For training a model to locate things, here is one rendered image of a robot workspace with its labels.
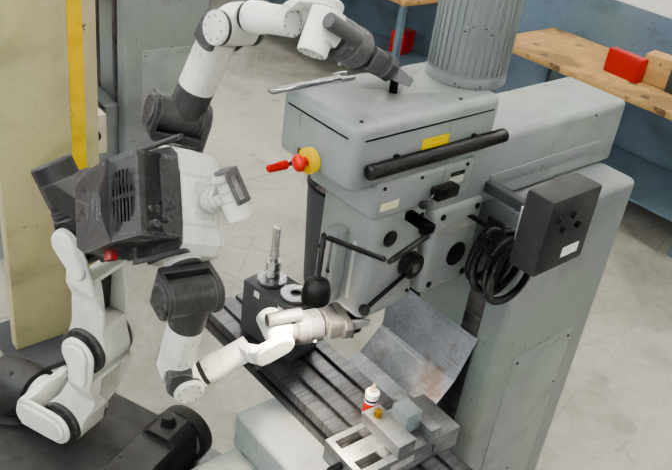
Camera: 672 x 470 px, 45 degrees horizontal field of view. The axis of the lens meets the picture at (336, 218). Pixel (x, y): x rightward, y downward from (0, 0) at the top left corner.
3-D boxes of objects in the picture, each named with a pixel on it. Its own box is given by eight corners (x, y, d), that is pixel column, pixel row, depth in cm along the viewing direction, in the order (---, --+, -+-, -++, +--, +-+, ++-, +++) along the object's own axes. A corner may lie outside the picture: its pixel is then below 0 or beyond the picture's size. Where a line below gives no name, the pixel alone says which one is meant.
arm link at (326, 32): (323, 67, 178) (286, 46, 170) (339, 21, 178) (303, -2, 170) (359, 71, 170) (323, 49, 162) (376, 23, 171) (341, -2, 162)
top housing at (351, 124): (348, 197, 176) (358, 128, 168) (276, 148, 193) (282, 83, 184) (490, 154, 205) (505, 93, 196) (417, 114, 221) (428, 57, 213)
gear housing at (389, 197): (372, 224, 188) (378, 185, 183) (306, 179, 203) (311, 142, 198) (469, 191, 208) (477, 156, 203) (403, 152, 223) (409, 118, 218)
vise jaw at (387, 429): (397, 459, 208) (399, 448, 206) (360, 422, 218) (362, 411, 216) (414, 450, 212) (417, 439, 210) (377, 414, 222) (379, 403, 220)
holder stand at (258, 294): (289, 364, 245) (295, 310, 235) (239, 328, 257) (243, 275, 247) (316, 347, 254) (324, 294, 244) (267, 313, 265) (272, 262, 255)
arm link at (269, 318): (308, 350, 216) (267, 358, 211) (293, 322, 223) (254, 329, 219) (315, 320, 209) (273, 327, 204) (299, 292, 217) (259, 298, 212)
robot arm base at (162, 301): (155, 332, 190) (170, 311, 182) (139, 283, 195) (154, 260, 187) (213, 321, 199) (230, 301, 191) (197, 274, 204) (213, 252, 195)
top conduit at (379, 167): (372, 184, 174) (375, 169, 172) (359, 175, 176) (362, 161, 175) (508, 144, 201) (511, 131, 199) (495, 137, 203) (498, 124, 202)
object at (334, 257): (327, 303, 208) (337, 233, 198) (317, 295, 211) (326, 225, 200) (339, 298, 211) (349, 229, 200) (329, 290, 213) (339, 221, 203)
